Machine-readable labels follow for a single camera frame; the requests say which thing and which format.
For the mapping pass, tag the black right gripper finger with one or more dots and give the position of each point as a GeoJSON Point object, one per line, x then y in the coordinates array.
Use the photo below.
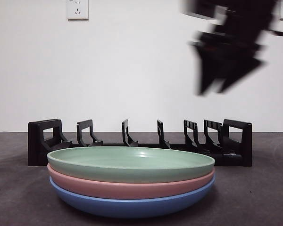
{"type": "Point", "coordinates": [240, 68]}
{"type": "Point", "coordinates": [207, 68]}

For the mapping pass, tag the green round plate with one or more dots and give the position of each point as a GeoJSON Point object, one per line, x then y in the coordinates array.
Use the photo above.
{"type": "Point", "coordinates": [132, 164]}

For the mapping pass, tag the pink round plate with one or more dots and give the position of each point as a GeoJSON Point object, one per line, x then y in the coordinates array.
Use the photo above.
{"type": "Point", "coordinates": [132, 189]}

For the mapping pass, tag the blue round plate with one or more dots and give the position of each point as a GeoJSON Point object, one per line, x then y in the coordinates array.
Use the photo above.
{"type": "Point", "coordinates": [132, 208]}

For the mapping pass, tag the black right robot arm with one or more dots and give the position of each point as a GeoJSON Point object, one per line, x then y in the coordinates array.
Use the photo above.
{"type": "Point", "coordinates": [250, 14]}

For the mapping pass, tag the black plastic dish rack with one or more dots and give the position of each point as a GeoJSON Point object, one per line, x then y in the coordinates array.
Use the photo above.
{"type": "Point", "coordinates": [246, 146]}

